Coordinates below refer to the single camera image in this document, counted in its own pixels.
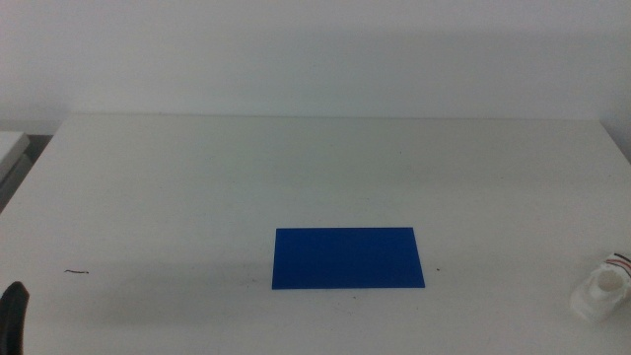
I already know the white sandal with coloured straps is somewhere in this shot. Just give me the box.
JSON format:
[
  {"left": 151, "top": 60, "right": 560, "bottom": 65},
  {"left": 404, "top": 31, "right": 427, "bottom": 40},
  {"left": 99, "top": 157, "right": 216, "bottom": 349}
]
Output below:
[{"left": 570, "top": 251, "right": 631, "bottom": 324}]

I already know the blue rectangular mat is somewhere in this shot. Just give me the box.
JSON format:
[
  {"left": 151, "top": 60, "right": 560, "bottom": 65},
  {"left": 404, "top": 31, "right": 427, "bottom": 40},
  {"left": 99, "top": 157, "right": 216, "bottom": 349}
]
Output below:
[{"left": 271, "top": 227, "right": 426, "bottom": 291}]

